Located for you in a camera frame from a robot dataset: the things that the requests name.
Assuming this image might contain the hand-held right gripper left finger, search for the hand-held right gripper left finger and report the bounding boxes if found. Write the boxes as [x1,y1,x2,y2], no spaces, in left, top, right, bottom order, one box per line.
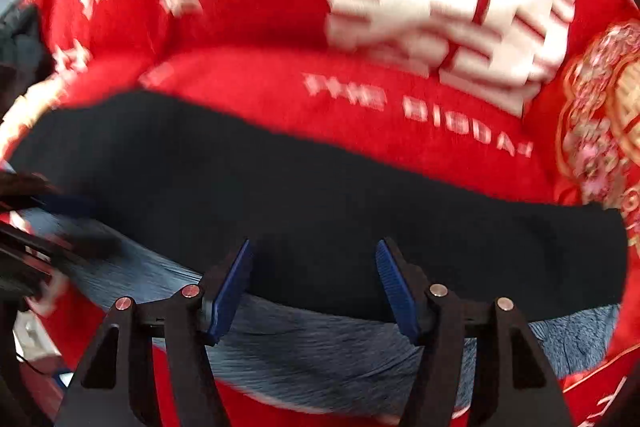
[52,238,255,427]

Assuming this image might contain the dark cloth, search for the dark cloth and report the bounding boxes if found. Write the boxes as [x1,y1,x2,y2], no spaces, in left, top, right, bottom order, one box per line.
[0,4,53,100]

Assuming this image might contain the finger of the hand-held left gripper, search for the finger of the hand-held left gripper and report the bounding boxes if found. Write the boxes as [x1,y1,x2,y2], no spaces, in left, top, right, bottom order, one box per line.
[0,172,98,220]
[0,223,121,303]

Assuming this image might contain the red printed blanket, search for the red printed blanket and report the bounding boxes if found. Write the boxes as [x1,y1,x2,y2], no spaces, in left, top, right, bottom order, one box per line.
[0,0,640,427]

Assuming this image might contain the black pants with grey lining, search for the black pants with grey lining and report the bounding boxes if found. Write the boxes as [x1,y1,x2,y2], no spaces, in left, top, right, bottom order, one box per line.
[7,89,630,418]

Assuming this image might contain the red embroidered cushion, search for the red embroidered cushion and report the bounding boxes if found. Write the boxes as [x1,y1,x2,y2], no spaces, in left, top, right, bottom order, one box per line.
[552,19,640,427]

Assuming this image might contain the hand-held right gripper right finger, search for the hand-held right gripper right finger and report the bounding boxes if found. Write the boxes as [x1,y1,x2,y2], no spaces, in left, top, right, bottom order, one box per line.
[375,237,576,427]

